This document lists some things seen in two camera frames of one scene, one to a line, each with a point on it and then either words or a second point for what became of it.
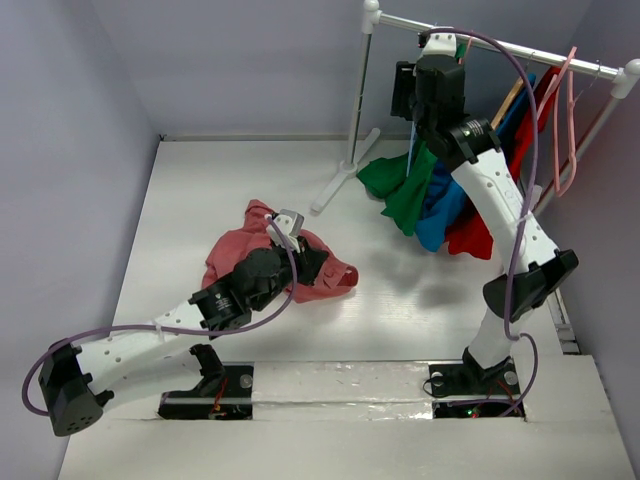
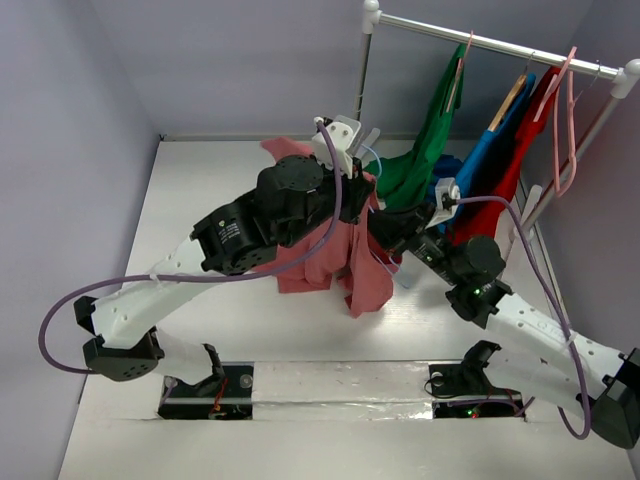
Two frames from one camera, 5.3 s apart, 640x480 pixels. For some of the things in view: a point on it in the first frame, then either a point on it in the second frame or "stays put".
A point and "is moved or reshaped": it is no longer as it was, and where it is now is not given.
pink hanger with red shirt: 555,83 stays put
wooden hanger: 509,99 stays put
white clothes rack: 619,79 stays put
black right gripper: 400,90 → 388,226
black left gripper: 311,260 → 357,190
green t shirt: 386,179 stays put
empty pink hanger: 557,181 stays put
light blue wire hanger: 412,148 → 381,260
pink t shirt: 335,275 is moved or reshaped
